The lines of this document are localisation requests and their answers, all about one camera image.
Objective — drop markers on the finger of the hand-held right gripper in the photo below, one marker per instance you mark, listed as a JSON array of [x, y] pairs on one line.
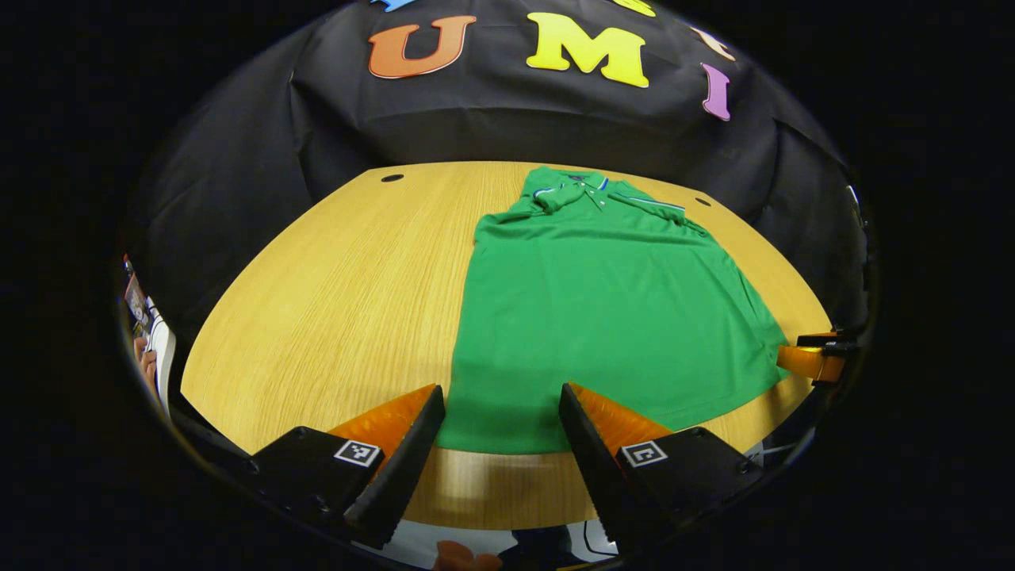
[[809, 365]]

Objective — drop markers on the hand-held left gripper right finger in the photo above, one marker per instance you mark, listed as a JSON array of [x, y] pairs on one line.
[[595, 468]]

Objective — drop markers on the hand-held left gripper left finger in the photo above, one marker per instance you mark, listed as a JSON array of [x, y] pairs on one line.
[[404, 468]]

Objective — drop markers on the green T-shirt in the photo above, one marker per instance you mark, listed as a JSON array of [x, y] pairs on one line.
[[603, 317]]

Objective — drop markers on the person's dark clothing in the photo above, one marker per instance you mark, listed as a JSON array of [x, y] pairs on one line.
[[539, 547]]

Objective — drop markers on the white side table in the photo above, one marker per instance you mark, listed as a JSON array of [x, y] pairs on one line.
[[162, 357]]

